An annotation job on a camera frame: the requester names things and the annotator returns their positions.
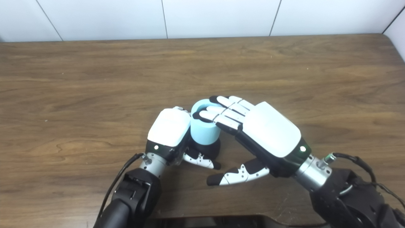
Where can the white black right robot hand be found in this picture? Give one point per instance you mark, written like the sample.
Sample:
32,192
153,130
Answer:
272,129

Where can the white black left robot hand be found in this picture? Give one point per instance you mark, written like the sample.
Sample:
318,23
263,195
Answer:
169,128

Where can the black flared nozzle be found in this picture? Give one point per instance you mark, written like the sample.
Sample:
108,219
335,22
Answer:
208,150

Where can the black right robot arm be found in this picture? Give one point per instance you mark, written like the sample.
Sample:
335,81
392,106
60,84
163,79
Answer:
351,202

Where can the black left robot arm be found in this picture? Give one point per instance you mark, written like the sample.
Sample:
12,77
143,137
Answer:
136,196

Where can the black robot torso edge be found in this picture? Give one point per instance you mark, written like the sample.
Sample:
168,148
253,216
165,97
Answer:
221,222

